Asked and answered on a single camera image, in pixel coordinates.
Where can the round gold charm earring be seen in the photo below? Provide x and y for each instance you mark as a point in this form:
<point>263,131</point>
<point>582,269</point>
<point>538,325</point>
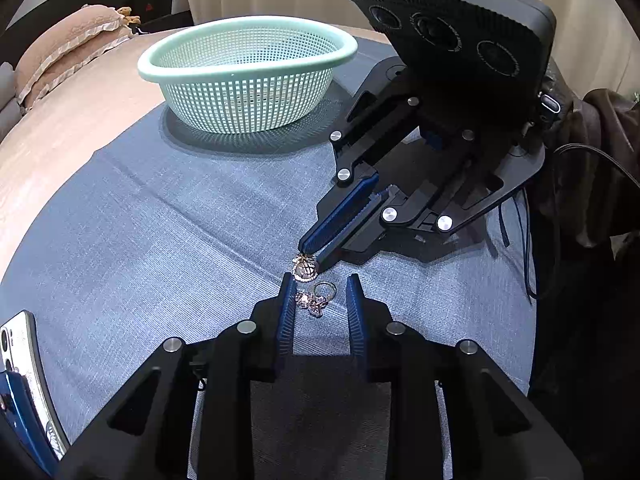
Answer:
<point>304,271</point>

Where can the blue metallic box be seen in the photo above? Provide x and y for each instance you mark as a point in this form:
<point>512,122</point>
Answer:
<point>20,410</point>

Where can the beige bed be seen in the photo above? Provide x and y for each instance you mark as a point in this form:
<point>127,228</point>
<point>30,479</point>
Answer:
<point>50,150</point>

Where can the white patterned phone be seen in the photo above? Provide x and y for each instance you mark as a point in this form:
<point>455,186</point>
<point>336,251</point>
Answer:
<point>20,340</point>

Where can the beige frilled pillow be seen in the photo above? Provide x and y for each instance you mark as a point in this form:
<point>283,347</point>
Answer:
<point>65,35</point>
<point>95,67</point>

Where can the mint green plastic basket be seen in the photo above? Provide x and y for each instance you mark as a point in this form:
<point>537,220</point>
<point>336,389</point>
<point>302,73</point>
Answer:
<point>250,95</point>

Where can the grey pillow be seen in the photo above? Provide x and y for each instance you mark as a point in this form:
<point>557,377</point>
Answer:
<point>9,105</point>

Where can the blue cloth mat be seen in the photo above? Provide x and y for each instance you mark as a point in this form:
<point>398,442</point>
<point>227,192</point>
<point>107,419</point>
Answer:
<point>150,220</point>

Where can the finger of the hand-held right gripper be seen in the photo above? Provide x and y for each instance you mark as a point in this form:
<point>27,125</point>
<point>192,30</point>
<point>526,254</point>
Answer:
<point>370,215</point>
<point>340,215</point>

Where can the person's right forearm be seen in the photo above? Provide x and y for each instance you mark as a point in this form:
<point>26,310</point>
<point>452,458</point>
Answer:
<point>600,120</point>

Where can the silver charm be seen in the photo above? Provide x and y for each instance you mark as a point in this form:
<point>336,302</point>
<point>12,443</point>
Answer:
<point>312,302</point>

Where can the brown plush toy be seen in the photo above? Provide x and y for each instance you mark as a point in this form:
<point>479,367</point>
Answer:
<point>127,16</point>

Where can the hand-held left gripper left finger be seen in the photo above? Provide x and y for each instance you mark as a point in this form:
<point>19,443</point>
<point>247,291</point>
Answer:
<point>287,310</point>

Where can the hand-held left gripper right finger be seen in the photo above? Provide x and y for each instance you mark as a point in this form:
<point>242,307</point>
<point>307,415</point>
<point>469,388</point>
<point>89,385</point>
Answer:
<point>356,310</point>

